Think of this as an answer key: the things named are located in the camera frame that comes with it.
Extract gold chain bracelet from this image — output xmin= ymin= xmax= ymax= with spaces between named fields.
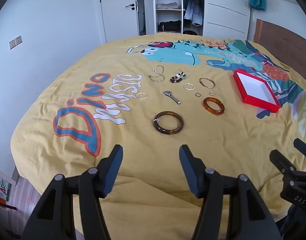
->
xmin=148 ymin=65 xmax=166 ymax=82

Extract amber bangle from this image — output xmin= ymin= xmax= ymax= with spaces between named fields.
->
xmin=203 ymin=97 xmax=225 ymax=116

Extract printed cardboard box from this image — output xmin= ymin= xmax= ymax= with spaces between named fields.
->
xmin=0 ymin=165 xmax=17 ymax=209

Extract white door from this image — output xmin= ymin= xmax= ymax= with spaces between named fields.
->
xmin=98 ymin=0 xmax=140 ymax=44

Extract dark brown bangle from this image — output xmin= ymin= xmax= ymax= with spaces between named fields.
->
xmin=153 ymin=111 xmax=184 ymax=135

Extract brown and white bead bracelet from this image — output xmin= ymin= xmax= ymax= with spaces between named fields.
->
xmin=169 ymin=71 xmax=186 ymax=84

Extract dark thin bangle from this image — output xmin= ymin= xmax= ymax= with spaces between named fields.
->
xmin=199 ymin=77 xmax=215 ymax=89

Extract white wardrobe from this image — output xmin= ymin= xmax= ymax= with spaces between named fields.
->
xmin=152 ymin=0 xmax=251 ymax=40

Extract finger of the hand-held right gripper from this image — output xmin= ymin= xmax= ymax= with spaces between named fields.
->
xmin=269 ymin=149 xmax=303 ymax=180
xmin=293 ymin=138 xmax=306 ymax=158

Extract folded grey clothes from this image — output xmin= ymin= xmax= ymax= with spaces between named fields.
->
xmin=157 ymin=2 xmax=179 ymax=10

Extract folded dark clothes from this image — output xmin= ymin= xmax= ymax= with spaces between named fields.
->
xmin=158 ymin=20 xmax=181 ymax=32

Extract yellow printed blanket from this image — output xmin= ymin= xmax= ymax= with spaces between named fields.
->
xmin=11 ymin=35 xmax=306 ymax=240

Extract hanging jackets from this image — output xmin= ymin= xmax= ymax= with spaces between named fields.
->
xmin=183 ymin=0 xmax=204 ymax=27

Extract silver wristwatch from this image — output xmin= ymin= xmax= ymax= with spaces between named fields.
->
xmin=164 ymin=91 xmax=181 ymax=105

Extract red jewelry box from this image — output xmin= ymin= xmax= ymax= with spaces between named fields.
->
xmin=233 ymin=69 xmax=281 ymax=113

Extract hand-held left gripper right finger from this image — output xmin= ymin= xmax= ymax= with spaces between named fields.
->
xmin=179 ymin=144 xmax=285 ymax=240

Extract wooden headboard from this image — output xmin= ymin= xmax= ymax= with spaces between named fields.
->
xmin=254 ymin=19 xmax=306 ymax=64

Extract person's right forearm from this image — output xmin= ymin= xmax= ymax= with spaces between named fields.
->
xmin=275 ymin=204 xmax=306 ymax=239

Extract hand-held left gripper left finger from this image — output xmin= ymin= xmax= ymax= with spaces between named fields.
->
xmin=20 ymin=144 xmax=124 ymax=240

